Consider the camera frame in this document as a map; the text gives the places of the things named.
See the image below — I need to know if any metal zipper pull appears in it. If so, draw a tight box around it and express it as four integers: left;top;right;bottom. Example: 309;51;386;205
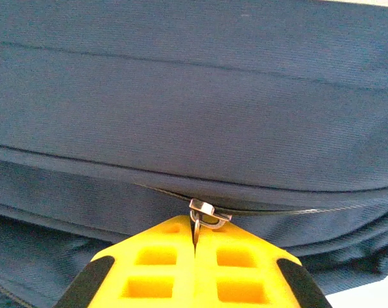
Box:
188;198;233;248

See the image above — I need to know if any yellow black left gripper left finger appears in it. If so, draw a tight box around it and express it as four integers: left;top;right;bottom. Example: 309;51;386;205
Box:
54;214;195;308

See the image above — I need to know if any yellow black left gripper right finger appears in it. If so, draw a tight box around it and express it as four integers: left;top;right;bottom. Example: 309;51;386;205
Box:
195;224;333;308

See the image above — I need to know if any navy blue backpack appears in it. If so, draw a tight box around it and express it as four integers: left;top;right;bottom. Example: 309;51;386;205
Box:
0;0;388;308

